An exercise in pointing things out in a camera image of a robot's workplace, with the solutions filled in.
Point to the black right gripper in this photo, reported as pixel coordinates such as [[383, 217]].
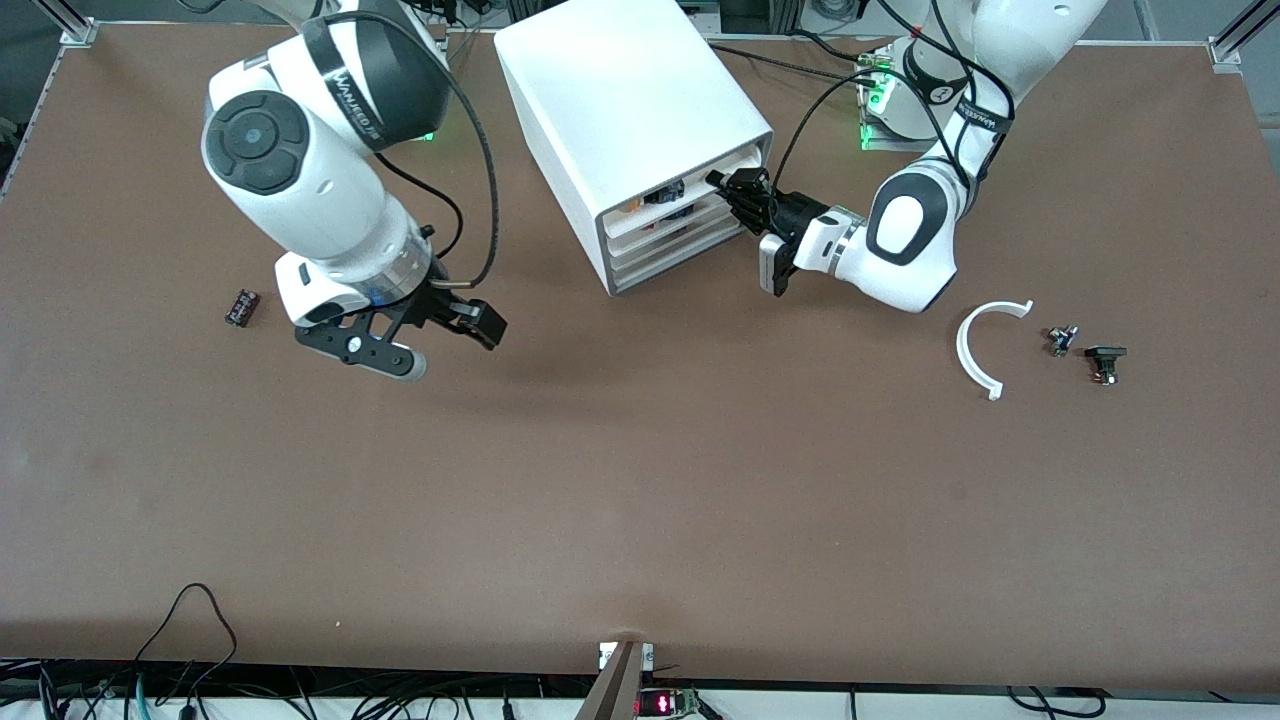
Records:
[[437, 305]]

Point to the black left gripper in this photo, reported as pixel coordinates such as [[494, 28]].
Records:
[[791, 214]]

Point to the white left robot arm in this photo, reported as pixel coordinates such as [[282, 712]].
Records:
[[905, 230]]

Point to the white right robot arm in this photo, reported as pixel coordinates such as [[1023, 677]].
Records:
[[300, 200]]

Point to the small dark electronic component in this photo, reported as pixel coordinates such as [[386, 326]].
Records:
[[672, 216]]

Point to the dark cylindrical capacitor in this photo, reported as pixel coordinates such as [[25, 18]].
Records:
[[243, 308]]

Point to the white curved plastic arc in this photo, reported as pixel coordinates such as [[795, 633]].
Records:
[[962, 350]]

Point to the small metal black component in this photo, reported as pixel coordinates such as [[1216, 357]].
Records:
[[1061, 340]]

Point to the red LED display module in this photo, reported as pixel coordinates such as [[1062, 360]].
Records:
[[665, 702]]

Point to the brown camera post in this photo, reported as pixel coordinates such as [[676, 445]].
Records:
[[612, 690]]

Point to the small black switch component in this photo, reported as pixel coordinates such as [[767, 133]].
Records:
[[1105, 358]]

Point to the aluminium frame profile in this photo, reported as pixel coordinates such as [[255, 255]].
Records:
[[1240, 35], [70, 25]]

